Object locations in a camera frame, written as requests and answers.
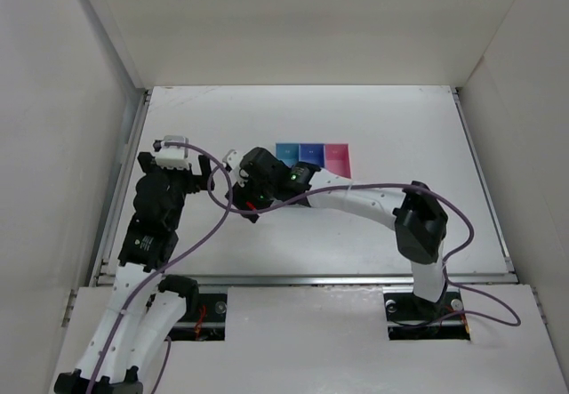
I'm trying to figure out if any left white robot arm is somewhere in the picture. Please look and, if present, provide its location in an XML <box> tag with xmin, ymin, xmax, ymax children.
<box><xmin>54</xmin><ymin>149</ymin><xmax>212</xmax><ymax>393</ymax></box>

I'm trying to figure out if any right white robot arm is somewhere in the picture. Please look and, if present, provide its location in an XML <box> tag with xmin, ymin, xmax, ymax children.
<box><xmin>223</xmin><ymin>147</ymin><xmax>448</xmax><ymax>303</ymax></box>

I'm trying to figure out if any light blue container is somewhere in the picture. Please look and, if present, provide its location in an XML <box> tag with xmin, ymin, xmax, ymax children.
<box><xmin>276</xmin><ymin>142</ymin><xmax>300</xmax><ymax>167</ymax></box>

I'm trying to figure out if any dark blue container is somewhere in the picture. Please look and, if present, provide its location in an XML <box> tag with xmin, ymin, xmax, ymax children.
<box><xmin>299</xmin><ymin>143</ymin><xmax>325</xmax><ymax>168</ymax></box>

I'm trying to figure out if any pink container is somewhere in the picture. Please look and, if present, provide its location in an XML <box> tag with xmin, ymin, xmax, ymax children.
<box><xmin>324</xmin><ymin>143</ymin><xmax>351</xmax><ymax>178</ymax></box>

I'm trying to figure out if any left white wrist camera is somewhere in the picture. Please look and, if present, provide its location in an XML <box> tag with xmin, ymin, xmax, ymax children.
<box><xmin>153</xmin><ymin>135</ymin><xmax>191</xmax><ymax>171</ymax></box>

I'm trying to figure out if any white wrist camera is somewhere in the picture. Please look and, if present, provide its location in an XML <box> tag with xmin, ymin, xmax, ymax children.
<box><xmin>222</xmin><ymin>149</ymin><xmax>245</xmax><ymax>187</ymax></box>
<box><xmin>153</xmin><ymin>135</ymin><xmax>191</xmax><ymax>171</ymax></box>

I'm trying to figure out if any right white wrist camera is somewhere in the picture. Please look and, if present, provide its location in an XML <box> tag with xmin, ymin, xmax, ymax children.
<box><xmin>222</xmin><ymin>149</ymin><xmax>245</xmax><ymax>187</ymax></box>

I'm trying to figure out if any aluminium rail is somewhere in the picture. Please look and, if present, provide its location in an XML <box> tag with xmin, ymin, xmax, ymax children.
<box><xmin>88</xmin><ymin>271</ymin><xmax>519</xmax><ymax>288</ymax></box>

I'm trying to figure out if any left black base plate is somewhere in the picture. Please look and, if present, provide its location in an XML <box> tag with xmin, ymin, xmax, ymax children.
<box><xmin>168</xmin><ymin>291</ymin><xmax>228</xmax><ymax>342</ymax></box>

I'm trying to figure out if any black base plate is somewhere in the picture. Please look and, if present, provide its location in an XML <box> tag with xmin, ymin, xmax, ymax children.
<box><xmin>383</xmin><ymin>289</ymin><xmax>470</xmax><ymax>341</ymax></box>
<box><xmin>168</xmin><ymin>291</ymin><xmax>228</xmax><ymax>342</ymax></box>

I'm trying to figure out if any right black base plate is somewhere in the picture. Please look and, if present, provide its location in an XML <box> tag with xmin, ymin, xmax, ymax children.
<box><xmin>383</xmin><ymin>289</ymin><xmax>470</xmax><ymax>341</ymax></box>

